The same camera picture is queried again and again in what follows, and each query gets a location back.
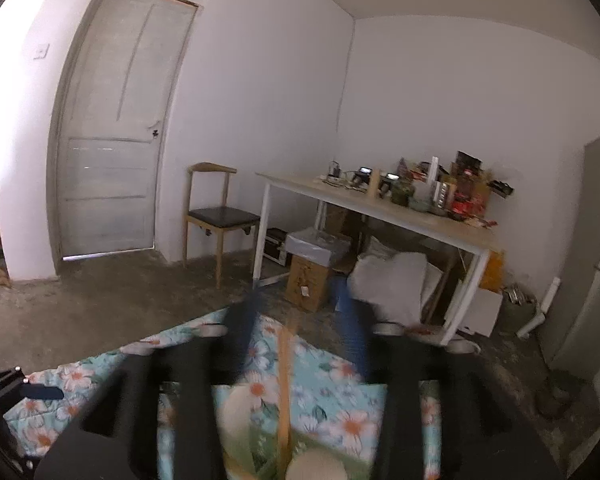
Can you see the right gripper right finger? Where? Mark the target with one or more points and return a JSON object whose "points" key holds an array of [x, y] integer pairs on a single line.
{"points": [[444, 415]]}

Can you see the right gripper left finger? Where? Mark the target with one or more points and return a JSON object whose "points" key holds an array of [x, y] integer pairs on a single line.
{"points": [[115, 433]]}

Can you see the wooden chopstick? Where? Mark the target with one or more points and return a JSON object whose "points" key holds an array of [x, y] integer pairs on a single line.
{"points": [[284, 380]]}

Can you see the grey refrigerator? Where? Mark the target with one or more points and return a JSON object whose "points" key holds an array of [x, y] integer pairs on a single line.
{"points": [[570, 336]]}

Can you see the mint green utensil holder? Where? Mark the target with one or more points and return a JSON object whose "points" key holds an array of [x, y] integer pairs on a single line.
{"points": [[319, 446]]}

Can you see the white pillow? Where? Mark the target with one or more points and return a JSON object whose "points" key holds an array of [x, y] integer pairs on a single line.
{"points": [[397, 284]]}

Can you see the floral blue tablecloth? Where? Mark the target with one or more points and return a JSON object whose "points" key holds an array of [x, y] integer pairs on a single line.
{"points": [[318, 376]]}

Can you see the cardboard box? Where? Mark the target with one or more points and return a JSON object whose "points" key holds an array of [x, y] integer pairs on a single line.
{"points": [[308, 284]]}

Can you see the desk clutter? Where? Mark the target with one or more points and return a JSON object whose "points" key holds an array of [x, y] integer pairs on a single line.
{"points": [[460, 193]]}

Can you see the wooden chair black seat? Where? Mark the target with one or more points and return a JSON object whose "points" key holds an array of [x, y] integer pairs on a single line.
{"points": [[218, 220]]}

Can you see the white wooden-top desk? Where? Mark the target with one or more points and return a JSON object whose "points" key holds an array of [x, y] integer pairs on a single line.
{"points": [[479, 242]]}

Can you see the white door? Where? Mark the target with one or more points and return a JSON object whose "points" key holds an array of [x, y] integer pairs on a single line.
{"points": [[111, 125]]}

